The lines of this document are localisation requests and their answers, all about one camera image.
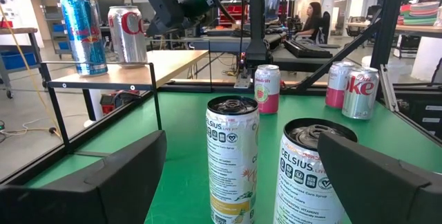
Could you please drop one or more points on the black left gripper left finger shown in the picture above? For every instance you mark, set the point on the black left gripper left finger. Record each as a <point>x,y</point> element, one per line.
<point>86,200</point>

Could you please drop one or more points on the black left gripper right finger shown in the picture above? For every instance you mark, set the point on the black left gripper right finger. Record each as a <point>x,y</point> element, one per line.
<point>380,196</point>

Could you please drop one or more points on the silver Diet Coke can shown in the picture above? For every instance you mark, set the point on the silver Diet Coke can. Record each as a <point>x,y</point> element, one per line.
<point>129,37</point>
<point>359,96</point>

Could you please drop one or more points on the white Celsius can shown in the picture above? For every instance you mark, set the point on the white Celsius can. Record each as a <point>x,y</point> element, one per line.
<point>300,182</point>
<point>231,168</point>

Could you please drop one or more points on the pink white Spindrift can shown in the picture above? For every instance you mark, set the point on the pink white Spindrift can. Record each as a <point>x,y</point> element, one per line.
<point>267,92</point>
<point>335,89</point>

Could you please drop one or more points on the blue silver Red Bull can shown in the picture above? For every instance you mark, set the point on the blue silver Red Bull can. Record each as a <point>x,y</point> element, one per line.
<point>84,37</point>

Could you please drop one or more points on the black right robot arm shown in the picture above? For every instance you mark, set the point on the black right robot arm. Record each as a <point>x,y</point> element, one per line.
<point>257,20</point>

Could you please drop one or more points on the gray desk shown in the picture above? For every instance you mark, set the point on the gray desk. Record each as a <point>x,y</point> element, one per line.
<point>293,63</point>
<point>221,42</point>

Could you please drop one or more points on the red black tool box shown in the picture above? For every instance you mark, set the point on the red black tool box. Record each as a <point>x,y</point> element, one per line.
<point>114,101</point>

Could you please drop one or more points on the green table mat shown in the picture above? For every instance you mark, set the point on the green table mat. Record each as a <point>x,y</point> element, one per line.
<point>186,141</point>

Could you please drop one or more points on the black keyboard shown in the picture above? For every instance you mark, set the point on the black keyboard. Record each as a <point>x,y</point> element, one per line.
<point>307,49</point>

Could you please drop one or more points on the blue storage bin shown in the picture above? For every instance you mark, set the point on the blue storage bin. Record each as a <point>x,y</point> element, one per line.
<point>17,59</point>

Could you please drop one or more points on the stack of colourful discs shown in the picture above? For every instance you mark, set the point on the stack of colourful discs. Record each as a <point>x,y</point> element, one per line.
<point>419,13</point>

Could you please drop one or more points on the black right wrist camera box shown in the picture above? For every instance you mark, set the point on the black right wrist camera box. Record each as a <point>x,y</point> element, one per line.
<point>165,13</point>

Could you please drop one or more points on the wooden shelf with black frame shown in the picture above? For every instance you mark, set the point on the wooden shelf with black frame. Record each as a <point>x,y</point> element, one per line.
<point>165,65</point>

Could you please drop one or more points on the black metal table frame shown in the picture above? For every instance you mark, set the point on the black metal table frame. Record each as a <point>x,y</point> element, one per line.
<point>388,20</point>

